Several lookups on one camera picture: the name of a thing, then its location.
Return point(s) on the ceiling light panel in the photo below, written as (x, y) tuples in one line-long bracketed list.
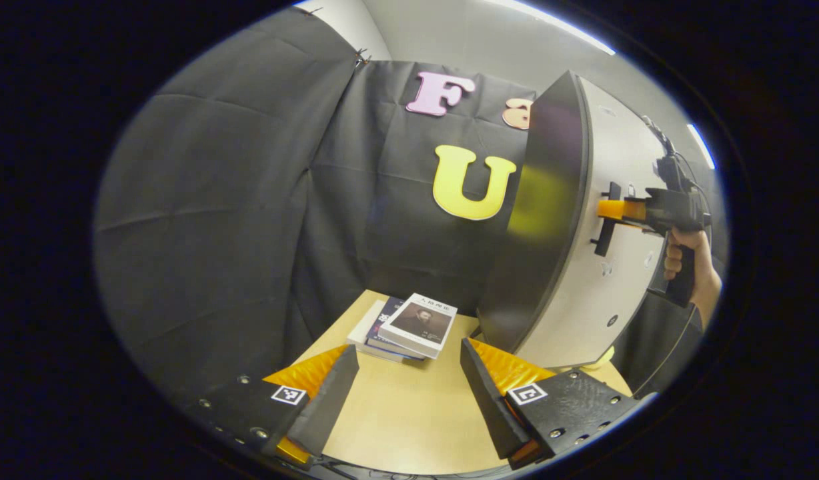
[(556, 23), (701, 146)]

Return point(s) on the white portrait cover book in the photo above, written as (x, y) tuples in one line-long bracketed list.
[(419, 323)]

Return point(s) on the dark blue book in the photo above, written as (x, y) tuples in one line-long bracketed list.
[(381, 326)]

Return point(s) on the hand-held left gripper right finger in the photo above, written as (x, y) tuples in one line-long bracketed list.
[(493, 406)]

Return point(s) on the plain white book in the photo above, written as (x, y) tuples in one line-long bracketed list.
[(361, 330)]

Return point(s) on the black backdrop cloth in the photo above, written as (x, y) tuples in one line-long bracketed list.
[(216, 200)]

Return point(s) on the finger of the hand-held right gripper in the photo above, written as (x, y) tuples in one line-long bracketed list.
[(616, 210)]

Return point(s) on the dark grey cabinet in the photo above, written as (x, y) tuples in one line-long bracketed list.
[(536, 266)]

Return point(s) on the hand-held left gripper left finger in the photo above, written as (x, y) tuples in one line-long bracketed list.
[(329, 400)]

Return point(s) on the light grey cabinet door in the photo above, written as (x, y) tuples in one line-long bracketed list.
[(623, 133)]

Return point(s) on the yellow round sponge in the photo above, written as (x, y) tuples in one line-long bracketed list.
[(596, 362)]

